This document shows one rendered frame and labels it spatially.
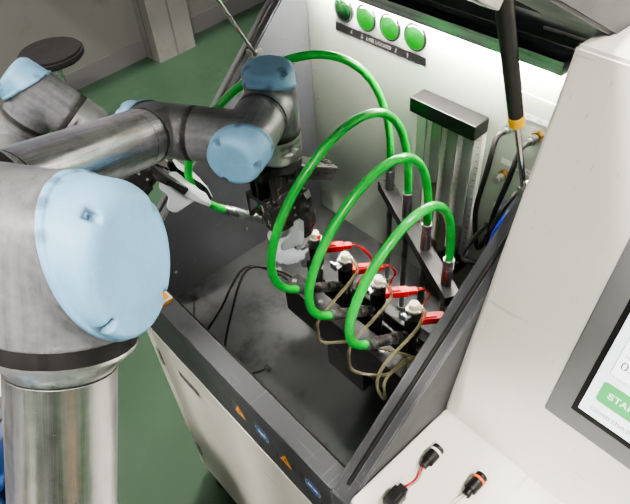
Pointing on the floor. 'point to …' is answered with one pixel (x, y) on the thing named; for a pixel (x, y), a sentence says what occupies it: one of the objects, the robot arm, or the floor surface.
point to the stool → (54, 53)
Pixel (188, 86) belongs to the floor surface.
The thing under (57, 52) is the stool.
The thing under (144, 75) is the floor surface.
